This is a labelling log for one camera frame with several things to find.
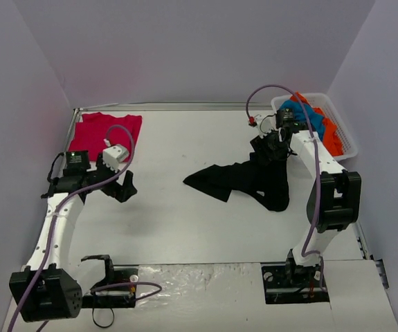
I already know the black t-shirt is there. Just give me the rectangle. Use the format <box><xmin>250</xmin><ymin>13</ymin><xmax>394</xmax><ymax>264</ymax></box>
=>
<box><xmin>183</xmin><ymin>152</ymin><xmax>289</xmax><ymax>212</ymax></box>

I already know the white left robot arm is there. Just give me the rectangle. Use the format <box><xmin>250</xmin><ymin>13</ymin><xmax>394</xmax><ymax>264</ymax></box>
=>
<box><xmin>9</xmin><ymin>145</ymin><xmax>137</xmax><ymax>322</ymax></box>

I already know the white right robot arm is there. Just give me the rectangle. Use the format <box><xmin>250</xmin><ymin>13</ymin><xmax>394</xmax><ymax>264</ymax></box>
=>
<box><xmin>248</xmin><ymin>108</ymin><xmax>361</xmax><ymax>286</ymax></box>

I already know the red folded t-shirt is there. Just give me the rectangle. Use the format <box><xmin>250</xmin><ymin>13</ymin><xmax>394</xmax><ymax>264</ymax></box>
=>
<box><xmin>69</xmin><ymin>112</ymin><xmax>143</xmax><ymax>162</ymax></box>

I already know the blue t-shirt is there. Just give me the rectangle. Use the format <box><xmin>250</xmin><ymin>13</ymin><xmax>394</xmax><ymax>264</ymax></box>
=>
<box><xmin>279</xmin><ymin>95</ymin><xmax>326</xmax><ymax>140</ymax></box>

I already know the orange t-shirt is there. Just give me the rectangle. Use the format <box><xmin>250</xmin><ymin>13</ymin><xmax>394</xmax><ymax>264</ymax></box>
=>
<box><xmin>296</xmin><ymin>92</ymin><xmax>343</xmax><ymax>156</ymax></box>

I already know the white plastic basket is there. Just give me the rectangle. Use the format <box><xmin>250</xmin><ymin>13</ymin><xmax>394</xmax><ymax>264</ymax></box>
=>
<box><xmin>271</xmin><ymin>93</ymin><xmax>357</xmax><ymax>160</ymax></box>

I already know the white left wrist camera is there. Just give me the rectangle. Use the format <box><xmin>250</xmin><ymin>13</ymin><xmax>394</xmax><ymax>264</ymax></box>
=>
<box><xmin>102</xmin><ymin>145</ymin><xmax>129</xmax><ymax>172</ymax></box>

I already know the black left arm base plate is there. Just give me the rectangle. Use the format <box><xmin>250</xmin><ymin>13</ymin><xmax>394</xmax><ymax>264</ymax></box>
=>
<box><xmin>82</xmin><ymin>265</ymin><xmax>138</xmax><ymax>309</ymax></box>

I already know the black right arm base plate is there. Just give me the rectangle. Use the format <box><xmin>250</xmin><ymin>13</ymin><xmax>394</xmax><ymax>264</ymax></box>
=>
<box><xmin>261</xmin><ymin>262</ymin><xmax>329</xmax><ymax>305</ymax></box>

